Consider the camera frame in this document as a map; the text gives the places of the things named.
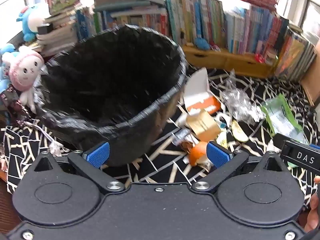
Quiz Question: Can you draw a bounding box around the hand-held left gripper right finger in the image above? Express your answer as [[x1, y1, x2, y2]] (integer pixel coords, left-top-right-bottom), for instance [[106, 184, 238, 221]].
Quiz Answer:
[[191, 141, 288, 194]]

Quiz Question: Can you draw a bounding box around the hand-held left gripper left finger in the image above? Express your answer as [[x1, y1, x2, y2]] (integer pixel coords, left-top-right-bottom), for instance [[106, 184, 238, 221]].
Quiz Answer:
[[34, 141, 128, 194]]

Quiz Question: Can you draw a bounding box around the brown paper packet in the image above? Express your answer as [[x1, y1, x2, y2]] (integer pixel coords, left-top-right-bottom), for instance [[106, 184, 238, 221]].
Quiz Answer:
[[186, 110, 222, 142]]

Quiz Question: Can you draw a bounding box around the green snack bag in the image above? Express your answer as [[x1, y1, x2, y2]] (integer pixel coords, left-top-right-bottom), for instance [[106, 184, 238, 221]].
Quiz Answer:
[[260, 94, 309, 145]]

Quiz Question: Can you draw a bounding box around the clear plastic wrap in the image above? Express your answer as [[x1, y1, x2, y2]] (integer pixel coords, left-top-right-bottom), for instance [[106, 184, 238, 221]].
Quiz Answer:
[[221, 71, 265, 123]]

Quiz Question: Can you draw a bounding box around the orange white carton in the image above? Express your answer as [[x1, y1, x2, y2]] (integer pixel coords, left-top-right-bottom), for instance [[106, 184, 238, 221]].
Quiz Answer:
[[182, 67, 222, 115]]

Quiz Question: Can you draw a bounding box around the black trash bin with bag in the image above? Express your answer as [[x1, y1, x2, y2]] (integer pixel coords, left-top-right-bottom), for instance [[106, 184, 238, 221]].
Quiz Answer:
[[34, 24, 188, 167]]

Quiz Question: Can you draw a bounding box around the row of upright books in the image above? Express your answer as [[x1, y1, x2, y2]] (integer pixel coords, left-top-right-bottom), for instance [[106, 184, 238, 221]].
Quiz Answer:
[[75, 0, 317, 82]]

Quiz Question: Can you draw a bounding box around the pile of flat grey books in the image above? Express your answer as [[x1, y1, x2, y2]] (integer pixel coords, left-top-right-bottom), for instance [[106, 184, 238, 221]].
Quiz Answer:
[[93, 0, 168, 13]]

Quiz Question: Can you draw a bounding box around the person's right hand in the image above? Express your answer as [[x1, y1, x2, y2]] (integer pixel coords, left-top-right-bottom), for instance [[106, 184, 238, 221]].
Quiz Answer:
[[304, 175, 320, 233]]

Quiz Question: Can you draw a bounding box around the yellow fruit peel slice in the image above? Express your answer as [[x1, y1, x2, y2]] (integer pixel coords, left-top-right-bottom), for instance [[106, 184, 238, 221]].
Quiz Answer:
[[231, 120, 250, 142], [216, 131, 229, 150]]

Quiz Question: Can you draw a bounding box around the orange peel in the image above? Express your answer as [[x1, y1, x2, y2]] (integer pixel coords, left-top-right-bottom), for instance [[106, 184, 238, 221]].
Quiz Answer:
[[189, 141, 209, 167]]

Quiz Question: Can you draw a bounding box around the white crumpled wrapper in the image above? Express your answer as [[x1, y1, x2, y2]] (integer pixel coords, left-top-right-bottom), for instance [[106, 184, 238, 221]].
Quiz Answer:
[[214, 112, 233, 132]]

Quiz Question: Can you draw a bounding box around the black white patterned cloth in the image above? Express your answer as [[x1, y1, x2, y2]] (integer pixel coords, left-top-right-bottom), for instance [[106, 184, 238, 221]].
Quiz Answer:
[[0, 66, 320, 208]]

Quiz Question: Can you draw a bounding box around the wooden board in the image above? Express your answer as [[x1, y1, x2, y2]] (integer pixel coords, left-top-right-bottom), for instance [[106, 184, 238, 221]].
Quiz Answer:
[[300, 55, 320, 107]]

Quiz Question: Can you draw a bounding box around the smartphone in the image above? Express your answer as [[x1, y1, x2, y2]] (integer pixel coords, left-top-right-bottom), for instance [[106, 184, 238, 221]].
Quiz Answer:
[[0, 85, 32, 128]]

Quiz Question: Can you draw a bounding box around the wooden shelf with drawers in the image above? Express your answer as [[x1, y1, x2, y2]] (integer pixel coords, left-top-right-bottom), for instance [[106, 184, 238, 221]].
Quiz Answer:
[[181, 44, 278, 79]]

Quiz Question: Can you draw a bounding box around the small glass jar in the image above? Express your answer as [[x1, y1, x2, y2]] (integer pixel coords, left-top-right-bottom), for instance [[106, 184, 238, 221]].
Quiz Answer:
[[264, 48, 278, 65]]

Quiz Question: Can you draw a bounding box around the brown ribbed suitcase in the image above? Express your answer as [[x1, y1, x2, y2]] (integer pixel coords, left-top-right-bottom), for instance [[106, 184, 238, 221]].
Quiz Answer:
[[0, 175, 19, 233]]

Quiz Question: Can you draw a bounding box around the small blue fuzzy toy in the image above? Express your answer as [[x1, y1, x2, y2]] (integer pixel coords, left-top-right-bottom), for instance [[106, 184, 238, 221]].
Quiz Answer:
[[194, 37, 212, 50]]

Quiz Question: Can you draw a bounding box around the pink white bunny plush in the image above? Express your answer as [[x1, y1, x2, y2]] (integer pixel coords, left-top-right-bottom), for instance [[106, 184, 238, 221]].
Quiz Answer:
[[1, 45, 45, 113]]

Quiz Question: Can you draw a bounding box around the small black box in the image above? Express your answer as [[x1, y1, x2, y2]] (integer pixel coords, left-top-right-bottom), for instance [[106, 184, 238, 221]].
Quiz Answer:
[[37, 23, 53, 34]]

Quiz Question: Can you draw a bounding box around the blue white plush toy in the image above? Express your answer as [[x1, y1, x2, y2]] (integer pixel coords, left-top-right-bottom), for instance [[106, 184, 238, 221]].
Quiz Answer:
[[16, 5, 49, 42]]

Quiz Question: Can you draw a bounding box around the white charging cable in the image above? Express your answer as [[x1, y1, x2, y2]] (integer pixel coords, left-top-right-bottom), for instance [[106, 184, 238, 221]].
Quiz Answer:
[[25, 122, 68, 155]]

